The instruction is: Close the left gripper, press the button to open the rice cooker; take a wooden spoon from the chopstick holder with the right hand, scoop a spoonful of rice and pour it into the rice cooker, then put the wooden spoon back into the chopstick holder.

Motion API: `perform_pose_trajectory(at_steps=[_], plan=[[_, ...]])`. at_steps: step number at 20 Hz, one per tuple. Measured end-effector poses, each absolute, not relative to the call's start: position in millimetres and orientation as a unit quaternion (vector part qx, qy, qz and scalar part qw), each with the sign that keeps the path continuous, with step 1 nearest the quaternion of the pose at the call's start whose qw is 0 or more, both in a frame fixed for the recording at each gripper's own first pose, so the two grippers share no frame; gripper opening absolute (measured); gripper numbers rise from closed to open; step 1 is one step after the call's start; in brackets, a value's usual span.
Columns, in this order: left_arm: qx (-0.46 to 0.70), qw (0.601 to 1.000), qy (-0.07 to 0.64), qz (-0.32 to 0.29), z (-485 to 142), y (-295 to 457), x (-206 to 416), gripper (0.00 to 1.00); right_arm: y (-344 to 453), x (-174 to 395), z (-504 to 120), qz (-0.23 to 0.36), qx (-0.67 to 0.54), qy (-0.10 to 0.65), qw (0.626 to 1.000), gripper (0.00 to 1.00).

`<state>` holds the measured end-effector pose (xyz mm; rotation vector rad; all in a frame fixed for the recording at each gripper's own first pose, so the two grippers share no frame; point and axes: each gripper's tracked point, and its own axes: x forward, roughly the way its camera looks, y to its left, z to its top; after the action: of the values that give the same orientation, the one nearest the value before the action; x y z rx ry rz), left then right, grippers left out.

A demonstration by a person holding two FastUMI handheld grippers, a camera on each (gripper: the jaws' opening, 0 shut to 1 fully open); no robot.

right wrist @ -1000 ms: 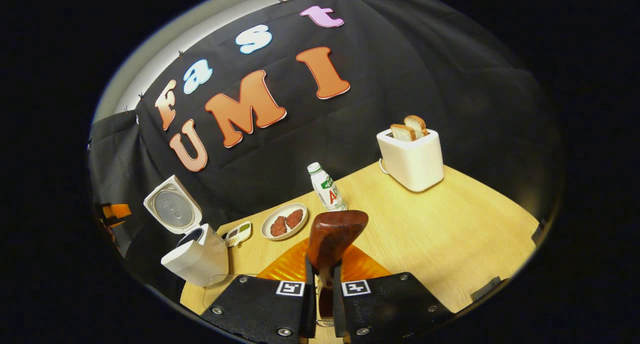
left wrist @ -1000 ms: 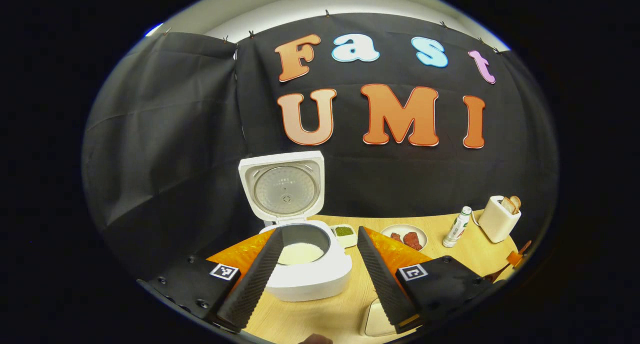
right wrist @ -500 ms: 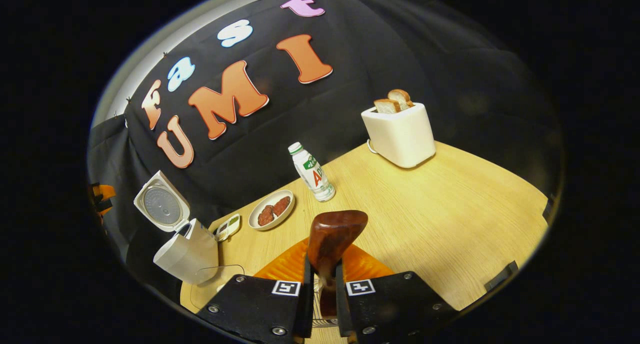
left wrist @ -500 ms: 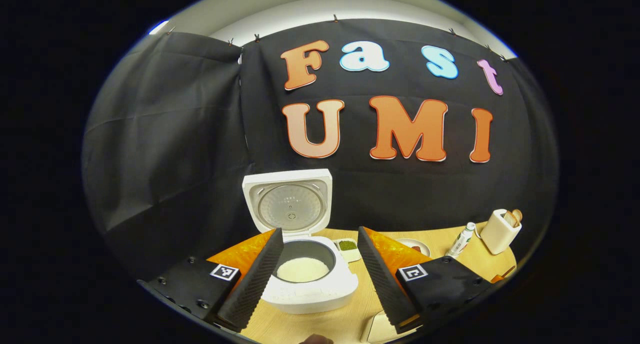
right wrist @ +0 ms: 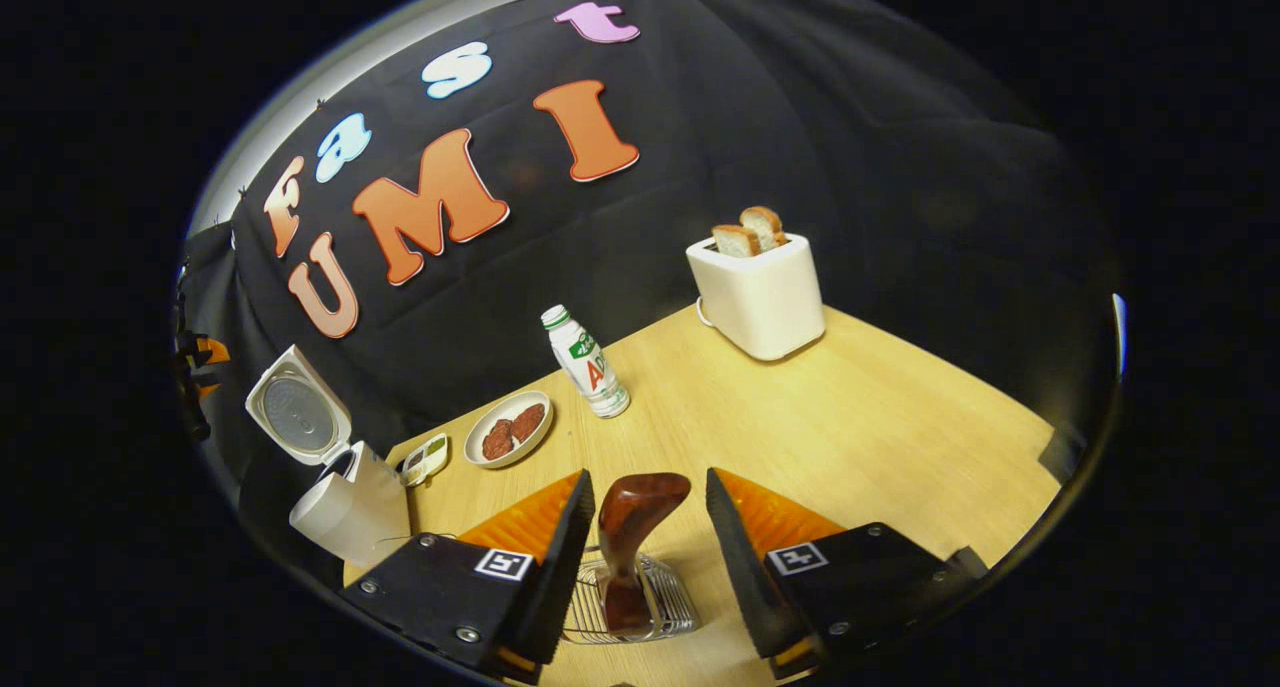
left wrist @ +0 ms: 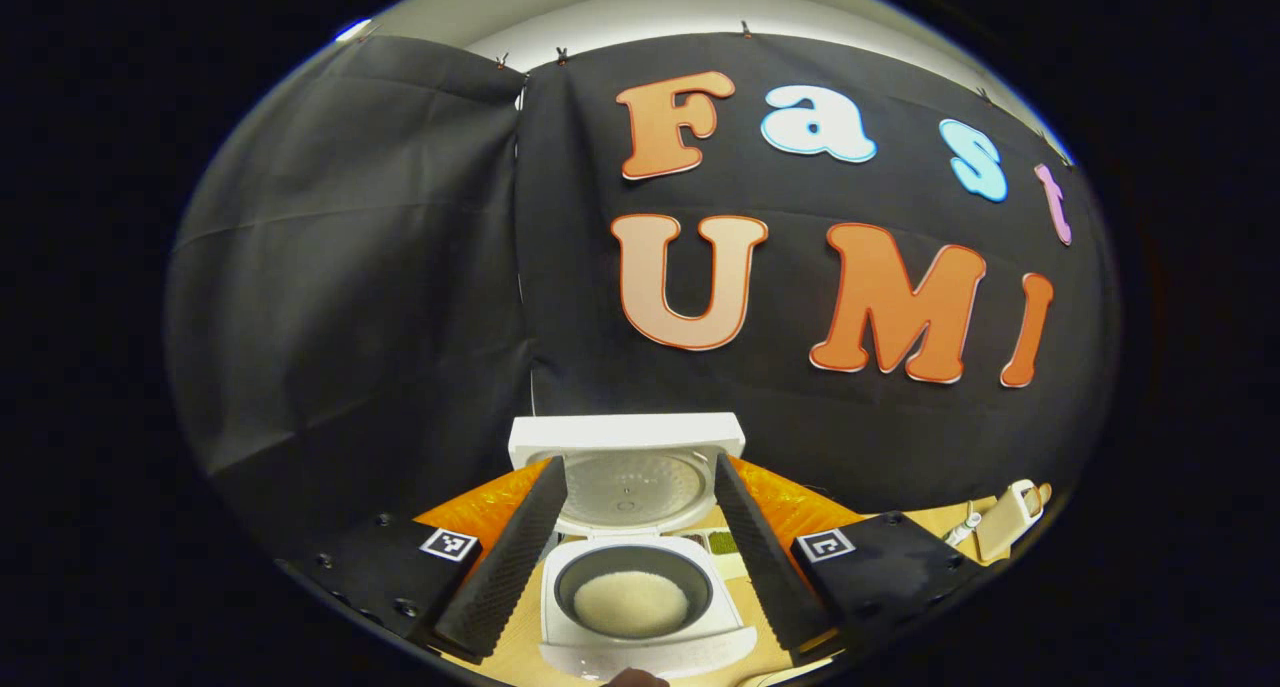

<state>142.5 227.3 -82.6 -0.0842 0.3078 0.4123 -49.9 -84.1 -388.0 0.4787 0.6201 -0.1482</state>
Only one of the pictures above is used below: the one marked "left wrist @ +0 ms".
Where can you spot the white rice cooker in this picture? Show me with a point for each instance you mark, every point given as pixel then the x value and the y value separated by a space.
pixel 620 432

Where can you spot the ceiling light panel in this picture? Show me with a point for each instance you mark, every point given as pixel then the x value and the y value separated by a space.
pixel 352 31

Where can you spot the white divided seasoning tray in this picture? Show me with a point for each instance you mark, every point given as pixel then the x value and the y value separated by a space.
pixel 722 543

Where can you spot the white toaster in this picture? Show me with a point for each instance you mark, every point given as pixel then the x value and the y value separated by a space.
pixel 1005 527

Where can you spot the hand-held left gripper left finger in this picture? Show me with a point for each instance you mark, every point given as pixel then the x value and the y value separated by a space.
pixel 510 567

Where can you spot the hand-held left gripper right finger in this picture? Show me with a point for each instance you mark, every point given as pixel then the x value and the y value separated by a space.
pixel 760 567

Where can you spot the white rice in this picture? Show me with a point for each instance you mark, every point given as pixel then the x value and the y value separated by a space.
pixel 630 605

